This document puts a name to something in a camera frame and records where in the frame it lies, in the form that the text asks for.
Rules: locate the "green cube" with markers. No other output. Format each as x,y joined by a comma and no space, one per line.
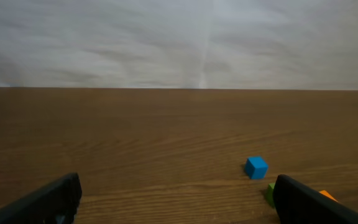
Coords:
270,194

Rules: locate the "blue cube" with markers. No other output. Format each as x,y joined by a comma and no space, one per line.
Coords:
256,168

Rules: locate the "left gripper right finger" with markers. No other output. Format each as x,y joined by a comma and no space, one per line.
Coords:
303,208

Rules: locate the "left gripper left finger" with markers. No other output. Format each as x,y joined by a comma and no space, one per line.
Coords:
51,202

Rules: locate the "orange cube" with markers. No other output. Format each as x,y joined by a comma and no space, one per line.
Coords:
326,195

